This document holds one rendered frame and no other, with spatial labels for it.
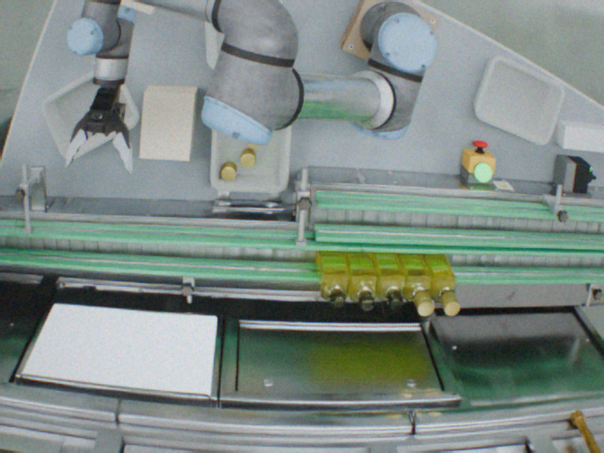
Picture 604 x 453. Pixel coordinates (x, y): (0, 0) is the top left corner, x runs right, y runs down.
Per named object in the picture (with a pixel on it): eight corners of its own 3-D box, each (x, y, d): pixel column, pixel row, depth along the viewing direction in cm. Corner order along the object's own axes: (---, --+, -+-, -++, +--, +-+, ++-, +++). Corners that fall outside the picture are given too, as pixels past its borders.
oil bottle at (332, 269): (315, 261, 170) (321, 305, 150) (315, 237, 168) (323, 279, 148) (339, 261, 170) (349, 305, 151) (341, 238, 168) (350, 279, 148)
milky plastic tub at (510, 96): (484, 47, 167) (493, 52, 159) (555, 80, 170) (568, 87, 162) (463, 109, 173) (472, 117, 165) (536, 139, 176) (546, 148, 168)
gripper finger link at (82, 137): (73, 162, 149) (98, 130, 147) (66, 169, 143) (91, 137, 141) (64, 153, 148) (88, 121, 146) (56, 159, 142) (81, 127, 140)
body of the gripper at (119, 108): (124, 129, 149) (131, 75, 145) (115, 138, 140) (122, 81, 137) (92, 127, 148) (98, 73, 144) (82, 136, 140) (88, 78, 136)
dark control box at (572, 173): (552, 181, 179) (563, 191, 171) (555, 153, 176) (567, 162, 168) (576, 183, 180) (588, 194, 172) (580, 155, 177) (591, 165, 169)
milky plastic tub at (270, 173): (212, 179, 175) (209, 190, 167) (217, 87, 167) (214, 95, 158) (286, 182, 176) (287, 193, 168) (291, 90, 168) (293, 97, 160)
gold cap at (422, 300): (411, 305, 149) (414, 315, 144) (416, 289, 147) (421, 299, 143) (427, 307, 149) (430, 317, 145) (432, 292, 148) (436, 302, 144)
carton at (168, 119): (144, 148, 171) (139, 157, 165) (149, 85, 166) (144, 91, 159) (192, 151, 172) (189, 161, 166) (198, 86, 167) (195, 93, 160)
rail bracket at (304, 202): (292, 231, 167) (294, 253, 155) (297, 158, 160) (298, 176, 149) (306, 231, 167) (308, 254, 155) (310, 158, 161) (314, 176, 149)
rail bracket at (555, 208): (537, 202, 168) (555, 222, 155) (542, 173, 165) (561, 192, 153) (551, 203, 168) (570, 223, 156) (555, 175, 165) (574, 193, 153)
